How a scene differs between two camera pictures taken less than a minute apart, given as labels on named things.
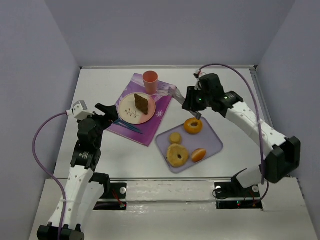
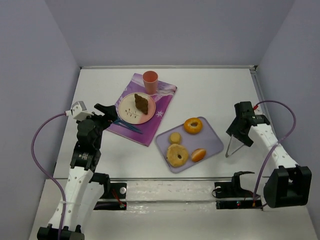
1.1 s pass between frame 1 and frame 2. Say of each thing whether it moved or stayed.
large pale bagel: stayed
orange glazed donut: stayed
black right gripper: moved
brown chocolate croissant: stayed
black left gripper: stayed
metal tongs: moved
